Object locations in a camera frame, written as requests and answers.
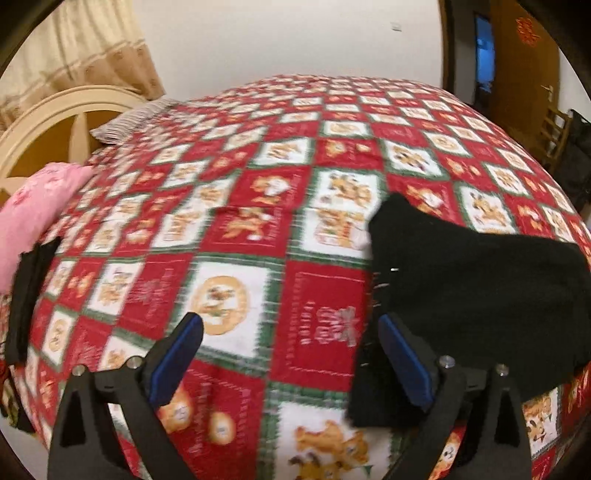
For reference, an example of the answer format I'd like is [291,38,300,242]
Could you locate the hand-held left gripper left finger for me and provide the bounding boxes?
[46,311,205,480]

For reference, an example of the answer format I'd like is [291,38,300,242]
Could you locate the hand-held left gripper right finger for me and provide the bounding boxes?
[376,313,534,480]

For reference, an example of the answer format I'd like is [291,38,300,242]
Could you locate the black pants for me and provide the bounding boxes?
[346,193,591,430]

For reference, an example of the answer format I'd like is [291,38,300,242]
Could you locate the red printed patchwork blanket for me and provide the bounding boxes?
[0,74,591,480]

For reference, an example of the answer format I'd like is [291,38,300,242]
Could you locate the folded black cloth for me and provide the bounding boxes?
[4,237,64,366]

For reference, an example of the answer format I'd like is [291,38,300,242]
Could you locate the pink pillow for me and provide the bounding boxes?
[0,162,96,295]

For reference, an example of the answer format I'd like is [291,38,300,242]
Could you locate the striped pillow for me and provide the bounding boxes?
[89,98,179,147]

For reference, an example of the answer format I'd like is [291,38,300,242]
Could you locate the wooden chair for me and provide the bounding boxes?
[537,104,572,175]

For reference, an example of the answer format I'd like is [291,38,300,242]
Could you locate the black bag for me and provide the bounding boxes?
[560,108,591,210]

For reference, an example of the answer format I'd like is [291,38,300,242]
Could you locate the cream bed headboard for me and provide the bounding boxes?
[0,85,149,205]

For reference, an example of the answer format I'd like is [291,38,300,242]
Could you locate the wooden door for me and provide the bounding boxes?
[488,0,566,155]

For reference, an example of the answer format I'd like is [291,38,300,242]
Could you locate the beige curtain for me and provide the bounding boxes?
[0,0,167,136]

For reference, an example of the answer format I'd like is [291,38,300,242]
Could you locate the red paper door decoration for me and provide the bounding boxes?
[516,17,546,46]

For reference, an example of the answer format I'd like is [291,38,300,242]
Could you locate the wooden door frame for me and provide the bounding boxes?
[438,0,491,109]

